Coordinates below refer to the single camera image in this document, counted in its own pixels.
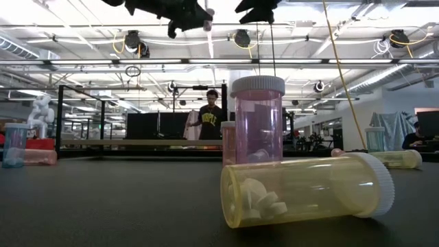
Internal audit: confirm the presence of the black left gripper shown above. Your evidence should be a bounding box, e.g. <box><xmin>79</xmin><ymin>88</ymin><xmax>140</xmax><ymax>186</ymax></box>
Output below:
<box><xmin>124</xmin><ymin>0</ymin><xmax>214</xmax><ymax>39</ymax></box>

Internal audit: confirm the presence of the clear bottle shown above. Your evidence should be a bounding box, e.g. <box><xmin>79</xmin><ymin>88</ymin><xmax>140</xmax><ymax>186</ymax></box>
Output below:
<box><xmin>364</xmin><ymin>126</ymin><xmax>386</xmax><ymax>153</ymax></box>

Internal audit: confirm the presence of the yellow medicine bottle white cap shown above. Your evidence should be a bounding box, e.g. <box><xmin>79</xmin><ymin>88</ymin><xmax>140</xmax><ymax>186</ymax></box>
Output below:
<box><xmin>368</xmin><ymin>149</ymin><xmax>423</xmax><ymax>169</ymax></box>
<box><xmin>219</xmin><ymin>152</ymin><xmax>396</xmax><ymax>229</ymax></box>

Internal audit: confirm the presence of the blue medicine bottle white cap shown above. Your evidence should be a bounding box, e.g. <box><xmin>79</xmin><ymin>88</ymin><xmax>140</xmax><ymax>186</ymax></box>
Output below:
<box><xmin>1</xmin><ymin>122</ymin><xmax>29</xmax><ymax>169</ymax></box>

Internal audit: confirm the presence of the long ceiling light strip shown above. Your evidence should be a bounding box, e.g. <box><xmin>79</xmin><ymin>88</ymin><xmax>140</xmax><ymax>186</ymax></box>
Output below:
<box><xmin>0</xmin><ymin>58</ymin><xmax>439</xmax><ymax>66</ymax></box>

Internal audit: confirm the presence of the person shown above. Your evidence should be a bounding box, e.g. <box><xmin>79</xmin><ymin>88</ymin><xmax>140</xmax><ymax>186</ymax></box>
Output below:
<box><xmin>401</xmin><ymin>121</ymin><xmax>429</xmax><ymax>151</ymax></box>
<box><xmin>189</xmin><ymin>89</ymin><xmax>226</xmax><ymax>141</ymax></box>

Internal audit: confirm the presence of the white hanging cloth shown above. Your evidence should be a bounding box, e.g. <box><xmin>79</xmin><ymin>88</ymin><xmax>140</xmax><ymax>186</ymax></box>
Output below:
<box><xmin>183</xmin><ymin>109</ymin><xmax>202</xmax><ymax>141</ymax></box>

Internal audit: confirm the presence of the black partition panel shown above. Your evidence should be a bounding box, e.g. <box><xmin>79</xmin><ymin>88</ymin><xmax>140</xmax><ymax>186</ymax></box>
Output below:
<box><xmin>126</xmin><ymin>112</ymin><xmax>190</xmax><ymax>140</ymax></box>

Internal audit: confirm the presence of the grey cloth cover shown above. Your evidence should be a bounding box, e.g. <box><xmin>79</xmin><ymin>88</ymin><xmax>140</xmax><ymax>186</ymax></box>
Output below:
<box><xmin>369</xmin><ymin>110</ymin><xmax>418</xmax><ymax>152</ymax></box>

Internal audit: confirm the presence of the black computer monitor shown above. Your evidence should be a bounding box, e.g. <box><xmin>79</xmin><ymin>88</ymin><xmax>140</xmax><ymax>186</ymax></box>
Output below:
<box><xmin>416</xmin><ymin>109</ymin><xmax>439</xmax><ymax>139</ymax></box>

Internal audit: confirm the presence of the red box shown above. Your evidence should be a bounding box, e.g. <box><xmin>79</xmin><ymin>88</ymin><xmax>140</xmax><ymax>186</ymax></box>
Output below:
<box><xmin>25</xmin><ymin>138</ymin><xmax>56</xmax><ymax>151</ymax></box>

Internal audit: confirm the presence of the black hanging cable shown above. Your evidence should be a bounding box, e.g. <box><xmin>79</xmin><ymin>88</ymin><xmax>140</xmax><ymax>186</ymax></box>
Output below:
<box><xmin>269</xmin><ymin>23</ymin><xmax>277</xmax><ymax>78</ymax></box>
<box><xmin>255</xmin><ymin>22</ymin><xmax>261</xmax><ymax>77</ymax></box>

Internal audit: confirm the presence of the black camera rig frame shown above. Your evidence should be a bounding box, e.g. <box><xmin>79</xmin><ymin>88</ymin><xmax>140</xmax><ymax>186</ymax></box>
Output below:
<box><xmin>171</xmin><ymin>84</ymin><xmax>228</xmax><ymax>114</ymax></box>

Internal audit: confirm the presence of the black hanging cable ring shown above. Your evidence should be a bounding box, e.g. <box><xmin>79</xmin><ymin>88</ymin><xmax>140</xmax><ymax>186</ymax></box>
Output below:
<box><xmin>125</xmin><ymin>65</ymin><xmax>142</xmax><ymax>78</ymax></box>

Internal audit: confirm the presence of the yellow hanging cable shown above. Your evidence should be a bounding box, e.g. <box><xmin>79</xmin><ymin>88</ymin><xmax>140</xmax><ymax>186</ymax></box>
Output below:
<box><xmin>321</xmin><ymin>0</ymin><xmax>368</xmax><ymax>151</ymax></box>

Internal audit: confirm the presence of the silver ventilation duct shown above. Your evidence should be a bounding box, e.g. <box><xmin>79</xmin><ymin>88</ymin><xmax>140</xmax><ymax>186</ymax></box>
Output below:
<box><xmin>337</xmin><ymin>40</ymin><xmax>439</xmax><ymax>99</ymax></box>
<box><xmin>0</xmin><ymin>33</ymin><xmax>61</xmax><ymax>62</ymax></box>

